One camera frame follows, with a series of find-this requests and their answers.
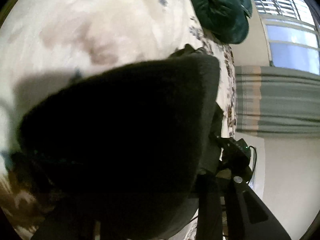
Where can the floral bed cover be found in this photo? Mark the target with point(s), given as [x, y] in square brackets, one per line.
[48, 44]

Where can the green striped right curtain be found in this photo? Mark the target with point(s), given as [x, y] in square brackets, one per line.
[277, 101]

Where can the black device with cable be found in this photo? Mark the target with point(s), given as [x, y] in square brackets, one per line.
[238, 159]

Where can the dark striped knit sweater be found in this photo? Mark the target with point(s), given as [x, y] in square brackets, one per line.
[120, 149]

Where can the window with white bars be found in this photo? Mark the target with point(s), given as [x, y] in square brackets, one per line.
[292, 34]

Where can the dark green plush blanket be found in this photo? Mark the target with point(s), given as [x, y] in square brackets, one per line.
[226, 19]

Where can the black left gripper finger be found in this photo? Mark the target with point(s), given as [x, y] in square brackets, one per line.
[247, 216]

